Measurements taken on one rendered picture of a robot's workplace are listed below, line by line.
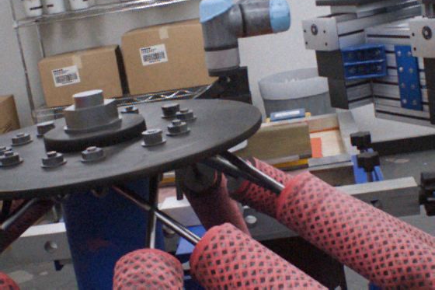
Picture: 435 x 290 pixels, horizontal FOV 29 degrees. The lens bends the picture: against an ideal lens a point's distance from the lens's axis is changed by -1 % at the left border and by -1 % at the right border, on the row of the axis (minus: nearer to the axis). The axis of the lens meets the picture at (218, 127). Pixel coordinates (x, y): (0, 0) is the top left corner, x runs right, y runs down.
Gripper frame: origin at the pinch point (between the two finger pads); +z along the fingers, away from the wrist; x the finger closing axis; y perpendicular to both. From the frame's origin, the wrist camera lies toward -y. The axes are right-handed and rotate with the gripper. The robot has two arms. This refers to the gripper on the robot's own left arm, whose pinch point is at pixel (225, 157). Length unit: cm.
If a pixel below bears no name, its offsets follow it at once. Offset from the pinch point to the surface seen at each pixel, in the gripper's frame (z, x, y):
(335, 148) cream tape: 3.9, 12.5, 25.0
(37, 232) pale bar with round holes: -3, -50, -28
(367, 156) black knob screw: -6.9, -37.4, 28.6
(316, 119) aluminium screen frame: 0.4, 31.6, 21.5
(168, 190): 5.2, -4.1, -13.1
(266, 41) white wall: 15, 343, 1
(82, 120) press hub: -33, -112, -1
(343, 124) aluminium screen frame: 0.0, 20.4, 27.7
